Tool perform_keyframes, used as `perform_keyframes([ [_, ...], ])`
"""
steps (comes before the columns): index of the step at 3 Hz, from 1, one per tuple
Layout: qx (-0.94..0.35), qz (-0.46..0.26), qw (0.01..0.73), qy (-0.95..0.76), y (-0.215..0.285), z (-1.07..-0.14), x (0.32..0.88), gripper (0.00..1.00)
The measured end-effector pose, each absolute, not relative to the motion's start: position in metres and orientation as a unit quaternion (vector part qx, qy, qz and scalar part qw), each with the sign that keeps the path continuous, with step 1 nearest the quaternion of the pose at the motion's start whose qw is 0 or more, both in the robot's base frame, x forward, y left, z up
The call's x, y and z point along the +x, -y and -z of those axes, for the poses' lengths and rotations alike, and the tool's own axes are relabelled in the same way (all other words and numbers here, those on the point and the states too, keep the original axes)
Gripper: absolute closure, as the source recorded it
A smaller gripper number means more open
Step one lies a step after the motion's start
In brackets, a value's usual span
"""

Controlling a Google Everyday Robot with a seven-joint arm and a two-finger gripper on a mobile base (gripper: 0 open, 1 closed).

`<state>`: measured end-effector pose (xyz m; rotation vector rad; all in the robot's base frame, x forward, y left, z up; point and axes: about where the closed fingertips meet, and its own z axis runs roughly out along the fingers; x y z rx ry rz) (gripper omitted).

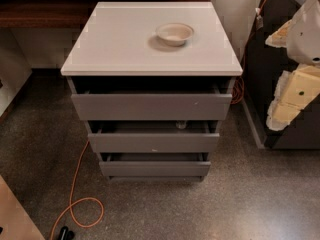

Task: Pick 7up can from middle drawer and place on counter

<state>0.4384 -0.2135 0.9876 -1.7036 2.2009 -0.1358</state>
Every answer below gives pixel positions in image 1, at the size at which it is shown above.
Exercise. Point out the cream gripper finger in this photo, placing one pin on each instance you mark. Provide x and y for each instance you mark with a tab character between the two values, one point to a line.
279	38
294	92

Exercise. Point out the silver 7up can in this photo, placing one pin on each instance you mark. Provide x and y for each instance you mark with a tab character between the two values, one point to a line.
181	124

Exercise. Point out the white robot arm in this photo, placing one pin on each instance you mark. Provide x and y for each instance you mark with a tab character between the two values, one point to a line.
303	40

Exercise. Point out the grey drawer cabinet white top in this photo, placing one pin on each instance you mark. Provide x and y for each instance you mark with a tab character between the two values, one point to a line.
118	50

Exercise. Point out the grey top drawer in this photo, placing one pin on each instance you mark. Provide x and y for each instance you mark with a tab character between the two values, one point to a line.
151	106

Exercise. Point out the black cabinet on right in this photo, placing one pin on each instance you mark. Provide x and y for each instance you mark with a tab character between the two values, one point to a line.
263	67

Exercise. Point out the white paper bowl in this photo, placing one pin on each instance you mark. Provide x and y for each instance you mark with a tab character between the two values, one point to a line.
174	34

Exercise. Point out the dark wooden shelf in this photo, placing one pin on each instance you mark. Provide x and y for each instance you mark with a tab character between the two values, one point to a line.
54	13

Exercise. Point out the black plug on floor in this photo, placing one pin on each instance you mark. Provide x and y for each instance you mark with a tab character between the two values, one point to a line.
66	234

